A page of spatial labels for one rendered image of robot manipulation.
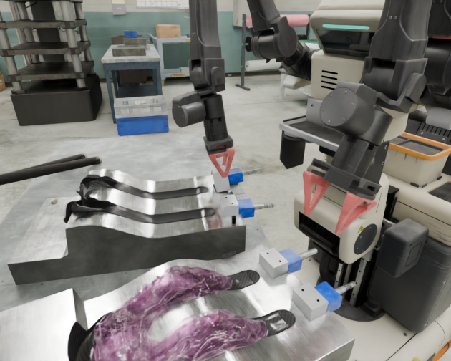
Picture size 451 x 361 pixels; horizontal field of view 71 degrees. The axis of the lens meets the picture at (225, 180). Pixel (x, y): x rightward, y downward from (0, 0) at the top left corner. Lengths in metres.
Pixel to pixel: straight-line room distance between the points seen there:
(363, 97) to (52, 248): 0.67
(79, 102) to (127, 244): 4.02
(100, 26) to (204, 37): 6.41
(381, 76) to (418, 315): 0.96
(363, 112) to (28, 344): 0.56
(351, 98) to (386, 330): 1.07
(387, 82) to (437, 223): 0.67
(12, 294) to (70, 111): 4.01
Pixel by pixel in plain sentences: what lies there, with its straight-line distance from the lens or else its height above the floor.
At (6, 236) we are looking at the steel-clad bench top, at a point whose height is 0.80.
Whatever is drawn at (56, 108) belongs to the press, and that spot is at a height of 0.20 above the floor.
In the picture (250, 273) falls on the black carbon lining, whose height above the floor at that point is 0.85.
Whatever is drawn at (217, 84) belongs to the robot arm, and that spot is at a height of 1.17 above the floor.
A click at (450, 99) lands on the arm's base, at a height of 1.17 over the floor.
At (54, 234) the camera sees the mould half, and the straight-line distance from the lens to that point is 0.84.
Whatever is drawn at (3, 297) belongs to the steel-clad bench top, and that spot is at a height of 0.80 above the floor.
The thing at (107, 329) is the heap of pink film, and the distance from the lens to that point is 0.55.
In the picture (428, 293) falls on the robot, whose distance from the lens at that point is 1.28.
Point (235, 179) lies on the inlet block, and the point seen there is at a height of 0.92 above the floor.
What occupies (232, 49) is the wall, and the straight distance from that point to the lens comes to 7.41.
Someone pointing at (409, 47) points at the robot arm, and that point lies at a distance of 0.54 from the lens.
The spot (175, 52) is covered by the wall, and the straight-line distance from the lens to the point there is 7.19.
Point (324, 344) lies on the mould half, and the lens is 0.58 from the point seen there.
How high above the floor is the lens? 1.31
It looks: 28 degrees down
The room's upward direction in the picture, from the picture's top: straight up
